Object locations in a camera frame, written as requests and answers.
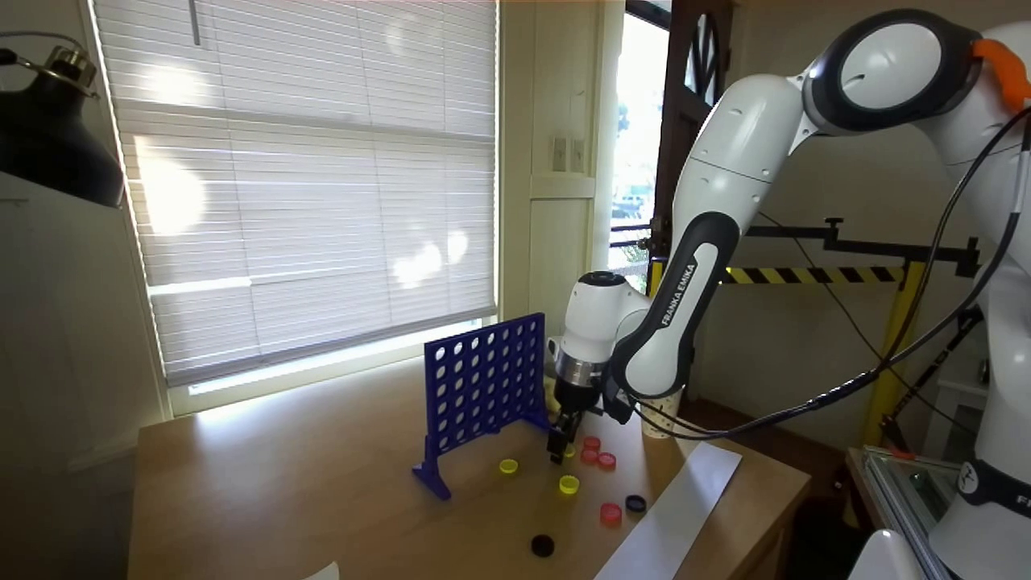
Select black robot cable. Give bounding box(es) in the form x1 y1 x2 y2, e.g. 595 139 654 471
627 105 1031 443

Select black clamp bar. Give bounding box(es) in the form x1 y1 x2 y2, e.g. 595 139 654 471
748 216 982 279

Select white wall switch plate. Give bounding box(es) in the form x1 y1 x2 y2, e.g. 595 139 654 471
548 132 592 177

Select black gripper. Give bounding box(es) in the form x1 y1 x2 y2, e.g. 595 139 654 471
545 381 605 468

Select white window blind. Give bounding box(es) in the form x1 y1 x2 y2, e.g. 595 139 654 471
89 0 503 381

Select yellow black hazard barrier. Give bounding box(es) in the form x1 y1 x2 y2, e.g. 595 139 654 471
642 257 928 443

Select blue gameboard with holes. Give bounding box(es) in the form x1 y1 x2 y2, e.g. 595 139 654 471
414 310 565 502

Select black lamp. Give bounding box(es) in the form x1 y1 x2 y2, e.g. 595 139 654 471
0 30 129 210

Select dark wooden door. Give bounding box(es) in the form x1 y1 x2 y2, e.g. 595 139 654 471
654 0 740 219

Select orange cable clip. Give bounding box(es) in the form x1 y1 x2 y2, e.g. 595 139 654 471
974 35 1031 116

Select white speckled paper cup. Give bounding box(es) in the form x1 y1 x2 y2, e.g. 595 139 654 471
642 389 685 442

